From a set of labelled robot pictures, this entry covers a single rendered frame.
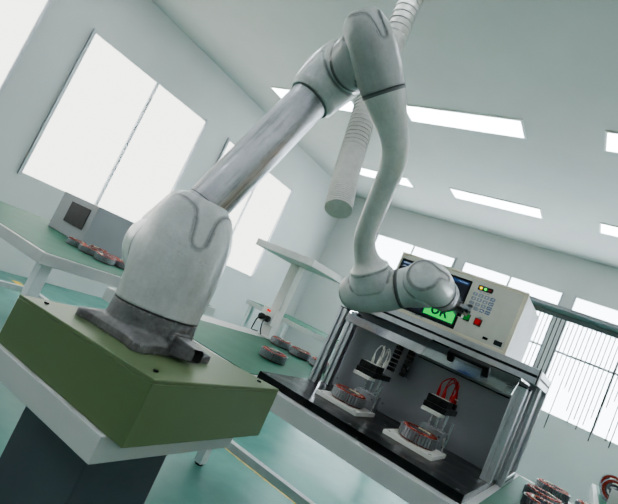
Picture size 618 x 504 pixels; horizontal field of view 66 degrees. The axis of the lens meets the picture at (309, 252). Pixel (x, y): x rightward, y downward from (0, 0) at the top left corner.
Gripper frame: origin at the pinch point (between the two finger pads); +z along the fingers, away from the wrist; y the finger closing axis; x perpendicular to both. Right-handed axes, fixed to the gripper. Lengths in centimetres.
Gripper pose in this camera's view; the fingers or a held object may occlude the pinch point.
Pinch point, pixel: (459, 311)
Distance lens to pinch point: 151.6
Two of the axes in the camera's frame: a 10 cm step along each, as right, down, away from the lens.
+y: 7.7, 2.9, -5.6
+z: 4.8, 3.1, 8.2
